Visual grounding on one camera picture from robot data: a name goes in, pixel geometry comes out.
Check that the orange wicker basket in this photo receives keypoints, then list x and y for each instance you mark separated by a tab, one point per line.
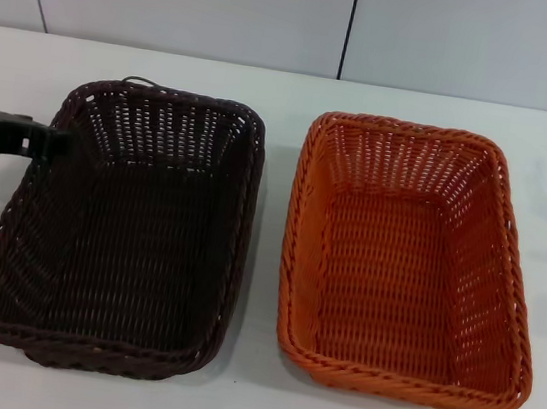
393	291

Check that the dark brown wicker basket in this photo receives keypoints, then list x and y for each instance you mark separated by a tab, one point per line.
135	257

